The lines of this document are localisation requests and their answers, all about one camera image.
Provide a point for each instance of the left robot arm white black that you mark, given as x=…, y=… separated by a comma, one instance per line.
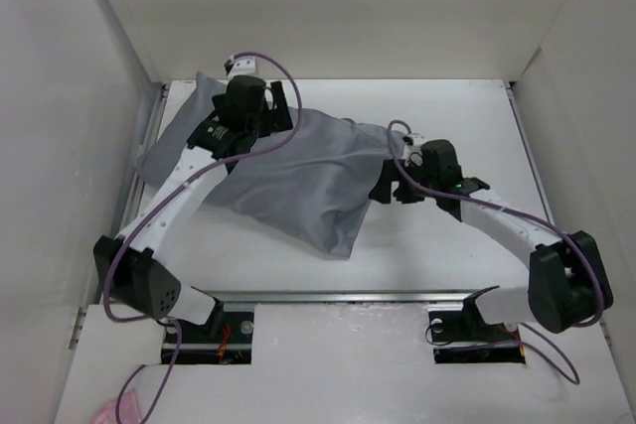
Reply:
x=133, y=265

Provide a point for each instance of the aluminium rail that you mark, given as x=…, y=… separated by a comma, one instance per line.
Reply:
x=341, y=297
x=524, y=189
x=145, y=132

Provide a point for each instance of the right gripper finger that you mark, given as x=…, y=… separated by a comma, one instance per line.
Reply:
x=382, y=192
x=406, y=194

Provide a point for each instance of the pink plastic bag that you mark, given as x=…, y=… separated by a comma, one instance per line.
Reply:
x=129, y=411

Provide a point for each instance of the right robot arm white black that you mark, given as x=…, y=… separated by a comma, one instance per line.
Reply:
x=567, y=283

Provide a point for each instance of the front aluminium rail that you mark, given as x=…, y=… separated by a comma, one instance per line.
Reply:
x=341, y=297

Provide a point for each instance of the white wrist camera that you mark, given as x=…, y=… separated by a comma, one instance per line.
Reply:
x=412, y=146
x=245, y=65

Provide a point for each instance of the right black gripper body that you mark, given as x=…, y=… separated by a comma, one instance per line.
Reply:
x=418, y=173

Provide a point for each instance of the right aluminium rail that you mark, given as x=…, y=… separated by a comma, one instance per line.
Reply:
x=524, y=189

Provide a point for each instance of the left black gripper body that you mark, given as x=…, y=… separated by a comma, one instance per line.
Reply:
x=255, y=129

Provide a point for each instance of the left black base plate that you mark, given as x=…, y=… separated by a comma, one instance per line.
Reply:
x=229, y=344

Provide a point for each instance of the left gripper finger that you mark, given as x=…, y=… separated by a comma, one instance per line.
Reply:
x=275, y=120
x=278, y=95

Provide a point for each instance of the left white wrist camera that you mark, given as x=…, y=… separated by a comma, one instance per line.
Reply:
x=245, y=65

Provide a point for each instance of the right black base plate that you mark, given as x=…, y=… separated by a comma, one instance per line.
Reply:
x=456, y=342

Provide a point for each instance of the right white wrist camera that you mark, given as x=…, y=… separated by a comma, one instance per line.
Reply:
x=412, y=146

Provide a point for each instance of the left aluminium rail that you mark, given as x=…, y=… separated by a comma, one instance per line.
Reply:
x=145, y=132

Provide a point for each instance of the grey pillowcase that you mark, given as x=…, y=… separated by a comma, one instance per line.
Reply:
x=316, y=188

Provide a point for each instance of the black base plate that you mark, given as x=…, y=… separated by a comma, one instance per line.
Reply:
x=229, y=344
x=456, y=342

